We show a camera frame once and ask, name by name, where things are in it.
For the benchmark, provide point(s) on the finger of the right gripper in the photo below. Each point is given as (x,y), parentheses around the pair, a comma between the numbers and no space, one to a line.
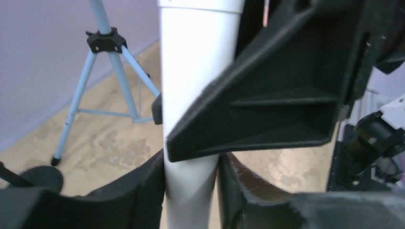
(156,109)
(268,97)

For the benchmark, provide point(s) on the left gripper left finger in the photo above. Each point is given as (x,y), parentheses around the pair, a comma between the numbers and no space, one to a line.
(133,201)

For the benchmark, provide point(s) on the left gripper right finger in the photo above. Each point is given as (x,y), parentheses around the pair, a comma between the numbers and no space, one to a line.
(247,201)

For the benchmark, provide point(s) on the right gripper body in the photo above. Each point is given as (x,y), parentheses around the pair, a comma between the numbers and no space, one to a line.
(356,36)

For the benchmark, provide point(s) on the white toy microphone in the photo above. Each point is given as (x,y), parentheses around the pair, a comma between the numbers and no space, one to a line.
(198,42)

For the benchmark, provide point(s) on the black mic stand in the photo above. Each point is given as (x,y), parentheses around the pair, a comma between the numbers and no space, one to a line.
(40,176)

